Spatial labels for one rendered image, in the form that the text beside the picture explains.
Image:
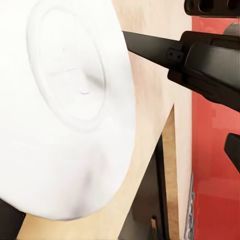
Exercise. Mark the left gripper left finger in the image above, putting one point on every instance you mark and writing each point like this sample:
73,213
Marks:
11,221

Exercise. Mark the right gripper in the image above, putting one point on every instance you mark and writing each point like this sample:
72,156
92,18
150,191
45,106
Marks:
206,63

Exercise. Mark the saucer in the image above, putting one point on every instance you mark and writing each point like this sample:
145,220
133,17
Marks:
67,106

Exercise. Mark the countertop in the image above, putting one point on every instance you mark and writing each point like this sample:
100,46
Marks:
177,138
154,97

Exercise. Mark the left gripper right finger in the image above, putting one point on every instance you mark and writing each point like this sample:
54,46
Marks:
232,149

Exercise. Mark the cabinet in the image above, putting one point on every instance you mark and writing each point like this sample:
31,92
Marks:
147,218

